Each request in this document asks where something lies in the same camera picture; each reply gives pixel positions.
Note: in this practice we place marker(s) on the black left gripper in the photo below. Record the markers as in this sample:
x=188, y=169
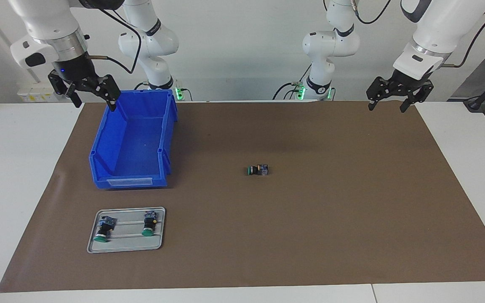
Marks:
x=406, y=84

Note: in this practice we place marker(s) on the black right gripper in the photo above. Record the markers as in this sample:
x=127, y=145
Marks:
x=76, y=71

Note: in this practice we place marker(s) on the green push button switch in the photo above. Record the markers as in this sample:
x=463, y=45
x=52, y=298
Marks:
x=259, y=170
x=148, y=229
x=101, y=233

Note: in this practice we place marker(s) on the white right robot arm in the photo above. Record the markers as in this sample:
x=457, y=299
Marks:
x=150, y=42

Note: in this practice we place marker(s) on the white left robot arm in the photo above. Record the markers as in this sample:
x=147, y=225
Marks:
x=331, y=42

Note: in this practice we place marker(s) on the blue plastic storage bin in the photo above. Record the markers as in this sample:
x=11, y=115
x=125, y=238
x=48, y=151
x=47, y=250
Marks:
x=133, y=143

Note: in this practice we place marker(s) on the grey metal tray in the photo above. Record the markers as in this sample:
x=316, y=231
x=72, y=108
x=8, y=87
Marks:
x=129, y=245

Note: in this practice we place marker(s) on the brown table mat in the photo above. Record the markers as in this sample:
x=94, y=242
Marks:
x=267, y=231

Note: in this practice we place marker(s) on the white wall power box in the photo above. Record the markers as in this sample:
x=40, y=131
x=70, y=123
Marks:
x=32, y=96

